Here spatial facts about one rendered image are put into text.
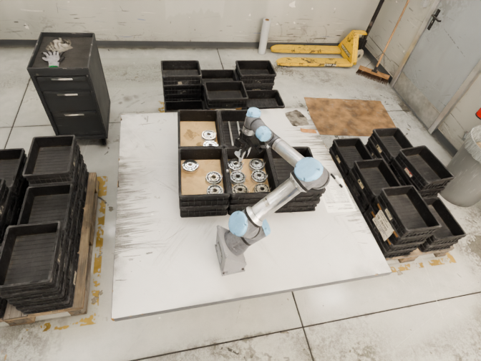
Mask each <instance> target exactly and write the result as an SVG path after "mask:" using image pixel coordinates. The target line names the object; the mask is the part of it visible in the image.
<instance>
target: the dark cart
mask: <svg viewBox="0 0 481 361"><path fill-rule="evenodd" d="M59 38H61V39H68V40H70V41H71V45H70V46H71V47H73V48H72V49H68V50H67V51H65V52H64V53H63V54H62V56H64V59H63V60H62V61H61V62H60V63H59V66H58V67H49V63H48V62H47V61H45V60H43V59H42V57H46V58H47V56H46V55H45V54H41V53H42V52H46V53H47V51H48V50H46V47H47V45H49V43H50V42H53V41H54V40H55V39H59ZM47 54H48V55H49V53H47ZM26 69H27V71H28V73H29V76H30V77H31V80H32V82H33V84H34V87H35V89H36V91H37V94H38V96H39V99H40V100H41V102H42V105H43V107H44V109H45V112H46V114H47V117H48V118H49V121H50V123H51V125H52V128H53V130H54V132H55V135H75V137H76V140H91V139H102V144H103V145H106V144H107V143H106V138H108V130H109V121H110V103H111V101H110V96H109V92H108V89H107V83H106V80H105V75H104V71H103V68H102V63H101V59H100V55H99V50H98V47H97V41H96V38H95V35H94V33H81V32H41V33H40V35H39V38H38V40H37V43H36V45H35V48H34V51H33V53H32V55H31V58H30V60H29V63H28V65H27V68H26Z"/></svg>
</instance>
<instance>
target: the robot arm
mask: <svg viewBox="0 0 481 361"><path fill-rule="evenodd" d="M260 116H261V111H260V110H259V109H258V108H256V107H250V108H249V109H248V111H247V114H246V118H245V122H244V125H243V127H242V128H241V129H240V130H239V132H240V135H239V136H238V138H236V139H235V141H236V142H235V144H234V145H235V146H236V147H237V148H240V150H239V151H238V152H237V151H235V155H236V156H237V157H238V158H239V162H241V161H242V160H243V156H244V155H245V154H246V155H245V158H247V157H248V154H249V152H250V151H251V148H252V149H253V150H254V151H255V152H256V154H259V153H261V152H262V151H263V148H262V147H261V146H260V144H259V143H258V141H257V140H256V139H255V137H254V134H255V135H256V137H257V138H258V139H259V140H260V141H262V142H265V143H266V144H267V145H268V146H269V147H271V148H272V149H273V150H275V151H276V152H277V153H278V154H279V155H280V156H281V157H282V158H284V159H285V160H286V161H287V162H289V163H290V164H291V165H292V166H293V167H294V170H293V171H292V172H291V174H290V178H289V179H287V180H286V181H285V182H283V183H282V184H280V186H279V187H277V188H276V189H274V190H273V191H272V192H270V193H269V194H268V195H267V196H266V197H264V198H263V199H262V200H260V201H259V202H257V204H256V205H254V206H253V207H249V206H248V207H247V208H245V209H244V210H242V211H236V212H234V213H232V214H231V216H230V218H229V222H228V227H229V229H230V230H228V231H226V232H225V233H224V239H225V243H226V245H227V247H228V248H229V250H230V251H231V252H232V253H233V254H234V255H236V256H240V255H242V254H243V253H244V252H245V251H246V250H247V248H248V247H249V246H251V245H252V244H254V243H256V242H257V241H260V240H261V239H263V238H265V237H266V236H267V235H269V234H270V233H271V229H270V226H269V225H268V222H267V220H266V218H268V217H269V216H270V215H271V214H272V213H274V212H275V211H277V210H278V209H279V208H280V207H281V206H283V205H284V204H286V203H287V202H289V201H290V200H291V199H292V198H294V197H295V196H296V195H298V194H299V193H300V192H307V191H308V190H310V189H311V188H313V189H317V190H319V189H322V188H325V187H326V186H327V185H328V184H329V181H330V174H329V172H328V170H327V169H326V168H325V167H324V166H323V165H322V164H321V162H319V161H318V160H317V159H315V158H311V157H306V158H305V157H303V156H302V154H300V153H299V152H298V151H296V150H295V149H294V148H292V147H291V146H290V145H289V144H288V143H286V142H285V141H284V140H282V139H281V138H280V137H279V136H278V135H277V134H275V133H274V132H273V131H272V130H271V129H270V128H269V127H268V126H266V124H265V123H264V122H263V121H262V119H261V118H260Z"/></svg>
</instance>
